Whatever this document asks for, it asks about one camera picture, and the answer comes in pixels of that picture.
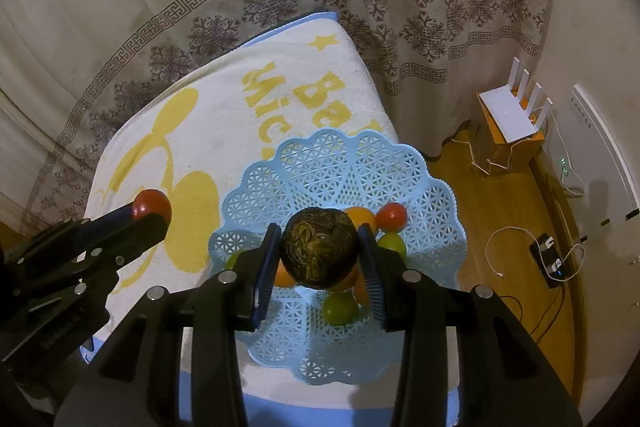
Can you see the orange cardboard box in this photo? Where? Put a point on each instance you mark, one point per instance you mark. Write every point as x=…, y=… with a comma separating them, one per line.
x=500, y=157

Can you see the round green tomato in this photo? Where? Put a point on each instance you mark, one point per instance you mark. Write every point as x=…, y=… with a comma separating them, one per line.
x=340, y=308

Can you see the light blue plastic basket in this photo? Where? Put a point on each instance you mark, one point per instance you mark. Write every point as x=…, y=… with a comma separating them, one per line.
x=340, y=167

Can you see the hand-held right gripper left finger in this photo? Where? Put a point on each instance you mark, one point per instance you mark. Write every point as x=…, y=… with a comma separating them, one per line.
x=265, y=277

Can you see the oval smooth orange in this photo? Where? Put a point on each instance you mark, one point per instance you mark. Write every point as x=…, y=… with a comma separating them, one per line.
x=362, y=294

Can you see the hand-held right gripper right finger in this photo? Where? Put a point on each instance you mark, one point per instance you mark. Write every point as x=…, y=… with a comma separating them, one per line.
x=372, y=282

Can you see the small oval green fruit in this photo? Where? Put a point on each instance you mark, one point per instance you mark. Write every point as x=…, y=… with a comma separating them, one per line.
x=232, y=261

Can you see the large smooth yellow-orange orange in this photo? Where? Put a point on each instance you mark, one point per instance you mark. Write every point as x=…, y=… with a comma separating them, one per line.
x=284, y=278

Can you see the white yellow printed towel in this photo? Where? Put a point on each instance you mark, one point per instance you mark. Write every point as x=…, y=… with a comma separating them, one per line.
x=210, y=72

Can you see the white floor appliance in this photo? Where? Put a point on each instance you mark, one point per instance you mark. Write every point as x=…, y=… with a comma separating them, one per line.
x=600, y=157

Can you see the white router with antennas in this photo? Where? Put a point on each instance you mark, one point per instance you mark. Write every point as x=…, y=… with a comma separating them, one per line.
x=507, y=112

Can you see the green tomato with stem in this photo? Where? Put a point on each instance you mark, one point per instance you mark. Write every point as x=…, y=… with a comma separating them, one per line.
x=393, y=244

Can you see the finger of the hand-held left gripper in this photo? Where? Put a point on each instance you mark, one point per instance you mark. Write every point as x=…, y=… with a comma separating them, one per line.
x=145, y=232

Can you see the small red tomato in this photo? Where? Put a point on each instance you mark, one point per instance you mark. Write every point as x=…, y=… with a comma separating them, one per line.
x=151, y=204

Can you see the round orange mandarin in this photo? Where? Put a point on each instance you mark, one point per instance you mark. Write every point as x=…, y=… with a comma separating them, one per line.
x=361, y=218

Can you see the red cherry tomato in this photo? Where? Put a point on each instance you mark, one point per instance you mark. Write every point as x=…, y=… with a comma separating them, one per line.
x=391, y=215

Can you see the dark brown wrinkled fruit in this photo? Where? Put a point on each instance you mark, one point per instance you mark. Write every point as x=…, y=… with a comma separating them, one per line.
x=320, y=247

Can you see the black power strip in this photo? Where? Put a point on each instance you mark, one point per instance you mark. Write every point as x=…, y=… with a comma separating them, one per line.
x=547, y=262

